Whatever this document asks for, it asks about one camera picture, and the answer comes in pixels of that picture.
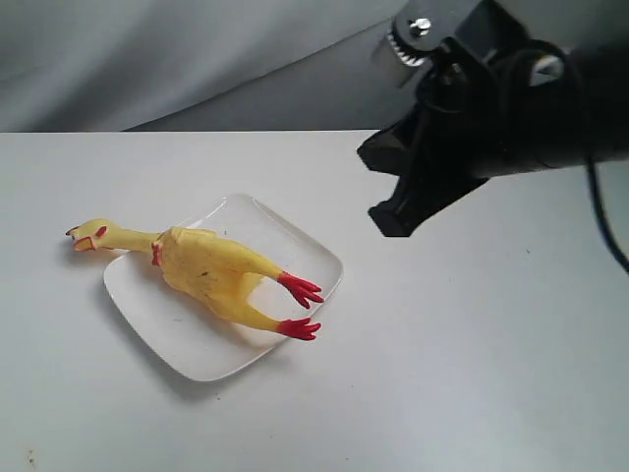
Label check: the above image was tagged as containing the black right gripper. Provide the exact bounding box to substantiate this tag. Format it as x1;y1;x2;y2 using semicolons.
357;1;590;237

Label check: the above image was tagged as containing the yellow rubber chicken toy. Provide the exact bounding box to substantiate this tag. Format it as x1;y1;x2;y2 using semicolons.
66;218;323;341

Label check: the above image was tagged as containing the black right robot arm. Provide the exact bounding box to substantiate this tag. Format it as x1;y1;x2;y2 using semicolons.
358;1;628;237

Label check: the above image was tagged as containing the white square plate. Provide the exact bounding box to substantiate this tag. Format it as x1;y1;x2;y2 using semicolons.
95;195;342;381

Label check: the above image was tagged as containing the grey backdrop cloth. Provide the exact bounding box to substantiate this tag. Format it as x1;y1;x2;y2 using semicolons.
1;1;402;132

